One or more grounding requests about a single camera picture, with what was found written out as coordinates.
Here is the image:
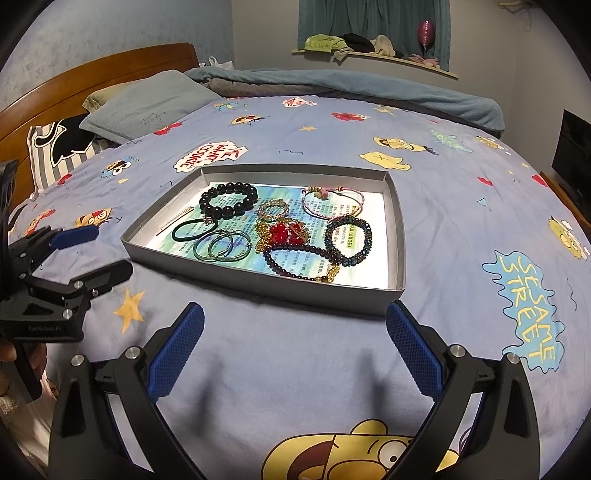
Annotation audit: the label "pink glass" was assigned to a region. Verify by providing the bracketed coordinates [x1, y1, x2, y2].
[417, 19, 437, 58]

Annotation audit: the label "wooden window sill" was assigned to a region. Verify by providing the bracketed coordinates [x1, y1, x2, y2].
[292, 48, 459, 80]

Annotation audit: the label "blue pillow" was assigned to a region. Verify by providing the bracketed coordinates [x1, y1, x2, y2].
[79, 70, 221, 144]

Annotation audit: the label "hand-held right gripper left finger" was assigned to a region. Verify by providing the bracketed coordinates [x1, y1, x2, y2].
[48, 302, 205, 480]

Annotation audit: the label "grey blanket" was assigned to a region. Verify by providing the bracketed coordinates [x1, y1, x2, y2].
[205, 76, 333, 95]

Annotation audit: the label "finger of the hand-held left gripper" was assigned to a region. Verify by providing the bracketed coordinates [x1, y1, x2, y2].
[11, 225, 99, 267]
[60, 260, 134, 302]

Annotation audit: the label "grey cardboard tray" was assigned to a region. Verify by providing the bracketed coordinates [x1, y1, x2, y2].
[121, 165, 407, 317]

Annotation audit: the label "dark bead necklace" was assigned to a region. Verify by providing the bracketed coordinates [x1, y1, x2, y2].
[263, 243, 341, 283]

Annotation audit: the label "black hair tie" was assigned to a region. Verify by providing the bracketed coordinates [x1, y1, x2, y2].
[172, 217, 218, 243]

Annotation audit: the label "red bead bracelet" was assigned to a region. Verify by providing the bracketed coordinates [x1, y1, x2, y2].
[265, 220, 309, 247]

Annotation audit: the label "thin metal hairpin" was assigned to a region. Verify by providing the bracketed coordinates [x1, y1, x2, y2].
[157, 208, 195, 234]

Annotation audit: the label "person's left hand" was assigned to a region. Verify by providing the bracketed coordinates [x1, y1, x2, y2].
[0, 342, 49, 398]

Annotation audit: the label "printed paper sheet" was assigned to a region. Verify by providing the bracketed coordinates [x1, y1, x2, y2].
[154, 181, 387, 278]

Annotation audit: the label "wooden television stand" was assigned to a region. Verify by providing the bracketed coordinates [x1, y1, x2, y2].
[539, 171, 591, 215]

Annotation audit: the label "silver bangle rings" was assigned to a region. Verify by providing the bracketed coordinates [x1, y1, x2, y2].
[210, 229, 252, 259]

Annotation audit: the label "wooden headboard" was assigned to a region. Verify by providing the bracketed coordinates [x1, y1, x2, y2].
[0, 42, 200, 181]

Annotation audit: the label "gold chain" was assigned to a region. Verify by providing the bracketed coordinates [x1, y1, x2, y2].
[253, 220, 278, 252]

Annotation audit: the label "blue duvet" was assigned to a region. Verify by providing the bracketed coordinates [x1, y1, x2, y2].
[185, 66, 506, 134]

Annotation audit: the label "teal curtain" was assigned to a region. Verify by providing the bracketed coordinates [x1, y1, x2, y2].
[299, 0, 451, 72]

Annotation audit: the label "blue bead bracelet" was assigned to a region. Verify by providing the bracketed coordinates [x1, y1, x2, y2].
[325, 217, 373, 267]

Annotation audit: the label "pink cord bracelet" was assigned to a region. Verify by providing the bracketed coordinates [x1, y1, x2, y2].
[301, 185, 365, 219]

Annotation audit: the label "silver hoop earring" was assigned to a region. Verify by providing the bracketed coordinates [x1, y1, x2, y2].
[193, 229, 232, 261]

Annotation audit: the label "blue cartoon printed bedsheet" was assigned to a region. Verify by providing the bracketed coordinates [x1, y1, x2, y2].
[9, 95, 591, 480]

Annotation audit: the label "black television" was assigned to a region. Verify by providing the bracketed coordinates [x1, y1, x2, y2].
[551, 109, 591, 204]

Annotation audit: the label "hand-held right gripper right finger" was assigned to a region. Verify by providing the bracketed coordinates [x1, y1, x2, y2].
[385, 300, 541, 480]

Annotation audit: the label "green cloth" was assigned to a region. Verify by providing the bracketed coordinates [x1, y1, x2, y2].
[304, 33, 354, 63]

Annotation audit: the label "tan pillow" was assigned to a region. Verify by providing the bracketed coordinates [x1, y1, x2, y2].
[83, 79, 153, 114]

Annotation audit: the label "black bead bracelet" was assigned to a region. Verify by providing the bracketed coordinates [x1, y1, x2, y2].
[199, 182, 258, 217]

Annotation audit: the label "beige cloth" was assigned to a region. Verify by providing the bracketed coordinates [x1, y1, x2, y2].
[369, 34, 397, 58]

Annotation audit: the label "black cloth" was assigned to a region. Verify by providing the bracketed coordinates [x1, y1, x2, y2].
[341, 32, 377, 54]

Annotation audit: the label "striped cartoon pillow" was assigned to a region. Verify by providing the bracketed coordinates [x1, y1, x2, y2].
[28, 115, 118, 195]

